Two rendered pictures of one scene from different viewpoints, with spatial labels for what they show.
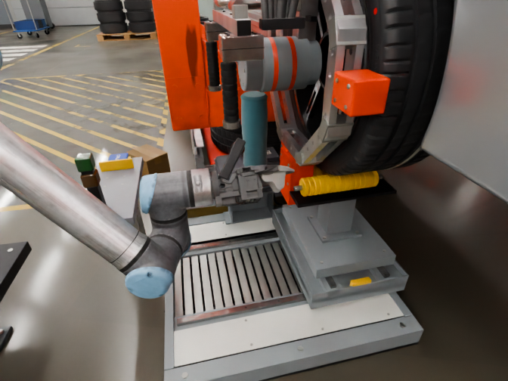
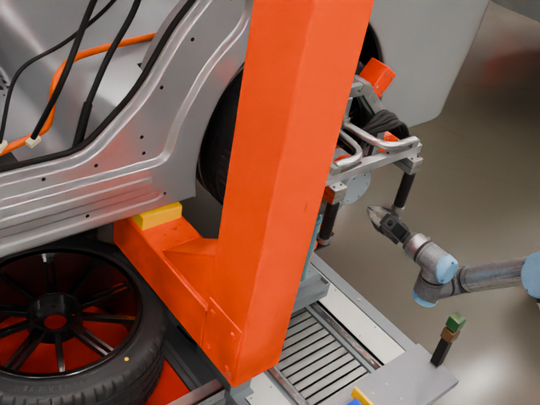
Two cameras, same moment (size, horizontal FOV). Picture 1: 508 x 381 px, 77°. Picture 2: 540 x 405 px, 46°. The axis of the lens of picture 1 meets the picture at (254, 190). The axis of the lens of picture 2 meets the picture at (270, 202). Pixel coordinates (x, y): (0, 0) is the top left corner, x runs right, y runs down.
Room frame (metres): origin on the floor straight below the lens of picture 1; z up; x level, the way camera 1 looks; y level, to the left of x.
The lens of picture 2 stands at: (2.05, 1.27, 1.95)
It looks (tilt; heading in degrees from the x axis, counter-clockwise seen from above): 36 degrees down; 236
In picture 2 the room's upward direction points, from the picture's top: 12 degrees clockwise
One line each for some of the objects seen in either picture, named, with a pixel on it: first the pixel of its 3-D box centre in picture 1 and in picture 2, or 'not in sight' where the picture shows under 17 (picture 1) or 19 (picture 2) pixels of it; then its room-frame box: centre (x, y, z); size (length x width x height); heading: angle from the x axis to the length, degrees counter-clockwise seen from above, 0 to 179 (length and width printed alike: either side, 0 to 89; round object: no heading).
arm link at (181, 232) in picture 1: (170, 232); (431, 286); (0.63, 0.21, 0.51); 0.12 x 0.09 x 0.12; 176
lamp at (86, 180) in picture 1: (90, 178); (450, 333); (0.78, 0.46, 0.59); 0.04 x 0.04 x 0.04; 12
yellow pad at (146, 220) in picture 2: not in sight; (150, 205); (1.50, -0.22, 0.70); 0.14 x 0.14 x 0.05; 12
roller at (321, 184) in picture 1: (339, 182); not in sight; (0.86, -0.27, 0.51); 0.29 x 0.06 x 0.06; 102
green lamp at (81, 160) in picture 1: (85, 162); (456, 321); (0.78, 0.46, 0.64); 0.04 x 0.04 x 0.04; 12
